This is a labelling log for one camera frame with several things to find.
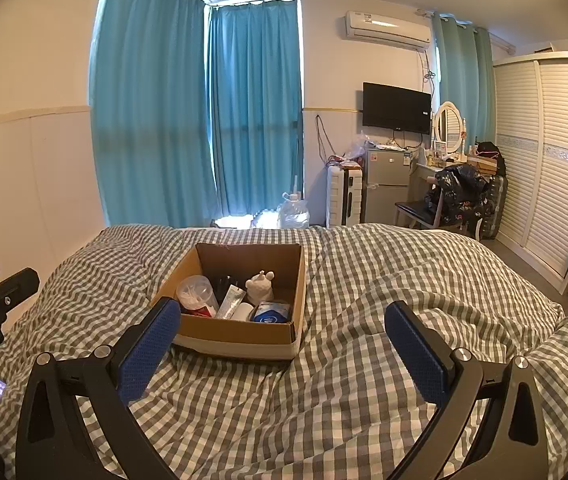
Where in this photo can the white bear-shaped bottle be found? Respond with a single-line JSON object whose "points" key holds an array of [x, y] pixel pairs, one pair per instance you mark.
{"points": [[259, 287]]}

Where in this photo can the black bag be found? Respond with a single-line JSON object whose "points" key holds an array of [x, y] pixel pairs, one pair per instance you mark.
{"points": [[491, 155]]}

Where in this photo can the white air conditioner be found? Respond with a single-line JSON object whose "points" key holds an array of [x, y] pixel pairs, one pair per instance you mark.
{"points": [[386, 30]]}

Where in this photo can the clear cotton swab jar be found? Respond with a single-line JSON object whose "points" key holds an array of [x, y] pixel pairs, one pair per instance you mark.
{"points": [[196, 292]]}

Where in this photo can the teal window curtain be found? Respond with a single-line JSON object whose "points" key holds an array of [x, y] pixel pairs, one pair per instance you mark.
{"points": [[256, 110]]}

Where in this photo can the black seat chair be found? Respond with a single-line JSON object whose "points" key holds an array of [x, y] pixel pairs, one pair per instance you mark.
{"points": [[413, 210]]}

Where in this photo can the clear water jug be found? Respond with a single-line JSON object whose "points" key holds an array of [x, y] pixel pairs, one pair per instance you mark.
{"points": [[294, 212]]}

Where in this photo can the grey mini fridge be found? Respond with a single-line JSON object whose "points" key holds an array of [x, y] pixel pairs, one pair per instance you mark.
{"points": [[386, 185]]}

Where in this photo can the blue white tissue packet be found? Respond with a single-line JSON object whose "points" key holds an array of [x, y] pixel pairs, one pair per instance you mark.
{"points": [[271, 315]]}

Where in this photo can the narrow teal curtain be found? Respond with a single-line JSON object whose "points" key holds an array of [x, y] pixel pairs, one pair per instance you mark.
{"points": [[468, 90]]}

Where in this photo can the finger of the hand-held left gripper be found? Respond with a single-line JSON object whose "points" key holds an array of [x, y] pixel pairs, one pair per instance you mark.
{"points": [[19, 285]]}

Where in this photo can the white oval mirror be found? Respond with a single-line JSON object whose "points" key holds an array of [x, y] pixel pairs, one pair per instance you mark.
{"points": [[453, 125]]}

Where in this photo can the white louvred wardrobe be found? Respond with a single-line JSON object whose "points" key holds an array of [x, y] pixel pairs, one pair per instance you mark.
{"points": [[543, 160]]}

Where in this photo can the brown cardboard box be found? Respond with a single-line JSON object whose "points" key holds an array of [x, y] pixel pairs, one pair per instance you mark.
{"points": [[244, 332]]}

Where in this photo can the wide teal curtain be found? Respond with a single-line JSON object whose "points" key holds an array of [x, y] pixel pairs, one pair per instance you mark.
{"points": [[154, 100]]}

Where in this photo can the white dressing table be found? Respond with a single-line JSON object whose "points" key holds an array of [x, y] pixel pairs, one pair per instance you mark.
{"points": [[426, 171]]}

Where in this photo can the black wall television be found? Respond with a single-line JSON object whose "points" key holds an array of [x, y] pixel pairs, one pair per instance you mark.
{"points": [[396, 107]]}

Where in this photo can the white cream tube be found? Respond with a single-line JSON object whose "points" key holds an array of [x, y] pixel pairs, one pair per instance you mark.
{"points": [[229, 302]]}

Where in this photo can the clear plastic bag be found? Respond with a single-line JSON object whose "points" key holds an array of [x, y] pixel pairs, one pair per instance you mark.
{"points": [[358, 147]]}

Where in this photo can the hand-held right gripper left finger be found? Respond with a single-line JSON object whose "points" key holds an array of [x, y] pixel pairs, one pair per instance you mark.
{"points": [[146, 355]]}

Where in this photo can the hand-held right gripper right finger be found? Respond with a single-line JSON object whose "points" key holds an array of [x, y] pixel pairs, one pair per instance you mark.
{"points": [[416, 355]]}

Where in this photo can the dark hard suitcase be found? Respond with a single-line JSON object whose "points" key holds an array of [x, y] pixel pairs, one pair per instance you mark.
{"points": [[496, 205]]}

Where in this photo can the red packet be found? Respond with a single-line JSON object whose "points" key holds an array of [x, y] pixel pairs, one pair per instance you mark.
{"points": [[201, 311]]}

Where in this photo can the white ribbed suitcase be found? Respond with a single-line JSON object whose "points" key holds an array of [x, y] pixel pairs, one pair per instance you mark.
{"points": [[339, 195]]}

